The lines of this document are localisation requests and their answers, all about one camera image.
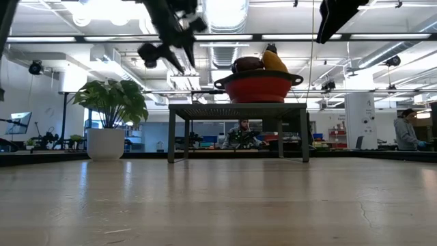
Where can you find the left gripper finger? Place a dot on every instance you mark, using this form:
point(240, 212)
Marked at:
point(160, 54)
point(189, 49)

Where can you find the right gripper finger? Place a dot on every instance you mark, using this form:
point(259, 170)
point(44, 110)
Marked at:
point(338, 17)

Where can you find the dark red toy apple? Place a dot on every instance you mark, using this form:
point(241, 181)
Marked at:
point(247, 65)

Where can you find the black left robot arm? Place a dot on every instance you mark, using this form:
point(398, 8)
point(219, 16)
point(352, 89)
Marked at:
point(7, 20)

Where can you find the black crossbar with light strips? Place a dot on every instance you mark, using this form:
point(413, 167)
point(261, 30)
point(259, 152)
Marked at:
point(256, 37)

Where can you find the grey perforated metal stand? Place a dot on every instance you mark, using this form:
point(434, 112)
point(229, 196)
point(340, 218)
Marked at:
point(239, 111)

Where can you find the red colander bowl grey rim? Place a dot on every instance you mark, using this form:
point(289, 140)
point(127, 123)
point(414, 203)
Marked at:
point(259, 90)

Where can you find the person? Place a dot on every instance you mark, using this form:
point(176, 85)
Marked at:
point(404, 133)
point(244, 123)

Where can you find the white pillar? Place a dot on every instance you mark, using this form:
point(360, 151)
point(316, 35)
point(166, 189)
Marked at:
point(360, 112)

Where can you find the green potted plant white pot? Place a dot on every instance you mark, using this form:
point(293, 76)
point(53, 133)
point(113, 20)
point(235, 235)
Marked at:
point(106, 143)

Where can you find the computer monitor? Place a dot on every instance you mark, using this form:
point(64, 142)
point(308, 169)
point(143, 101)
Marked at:
point(20, 121)

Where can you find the silver ventilation duct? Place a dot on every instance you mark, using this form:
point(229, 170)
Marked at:
point(225, 13)

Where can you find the black aluminium table frame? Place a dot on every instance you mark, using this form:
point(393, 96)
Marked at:
point(51, 157)

